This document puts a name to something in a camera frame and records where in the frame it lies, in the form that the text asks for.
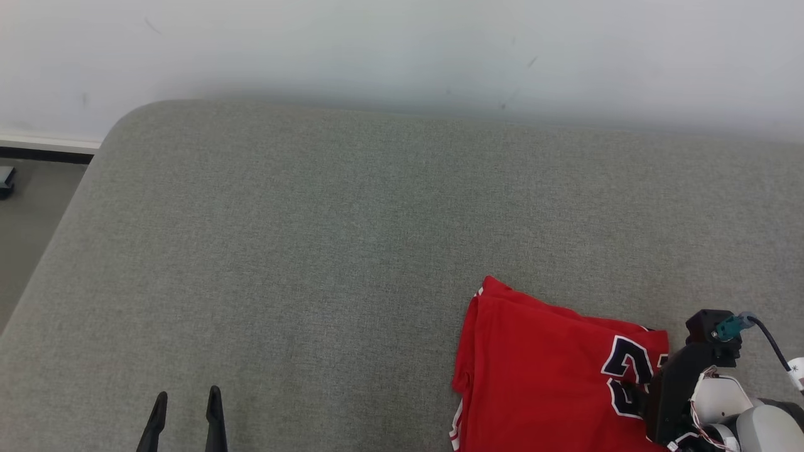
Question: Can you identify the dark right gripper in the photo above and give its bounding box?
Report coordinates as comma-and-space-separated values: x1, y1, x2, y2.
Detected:
642, 342, 743, 448

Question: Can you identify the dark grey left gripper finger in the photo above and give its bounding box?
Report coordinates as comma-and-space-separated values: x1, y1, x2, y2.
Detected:
136, 391, 169, 452
205, 385, 229, 452

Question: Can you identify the red white basketball jersey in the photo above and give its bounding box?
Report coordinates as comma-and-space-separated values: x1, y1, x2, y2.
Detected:
448, 276, 671, 452

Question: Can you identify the grey fabric sofa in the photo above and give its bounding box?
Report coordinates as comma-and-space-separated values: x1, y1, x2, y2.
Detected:
0, 99, 804, 452

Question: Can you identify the red white wire bundle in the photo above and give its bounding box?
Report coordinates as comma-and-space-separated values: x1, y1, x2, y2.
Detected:
671, 367, 737, 452

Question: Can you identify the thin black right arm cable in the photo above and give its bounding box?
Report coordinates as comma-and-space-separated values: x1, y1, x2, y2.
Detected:
746, 316, 804, 395

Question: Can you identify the white wall baseboard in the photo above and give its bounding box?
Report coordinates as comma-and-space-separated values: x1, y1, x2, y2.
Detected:
0, 132, 103, 153

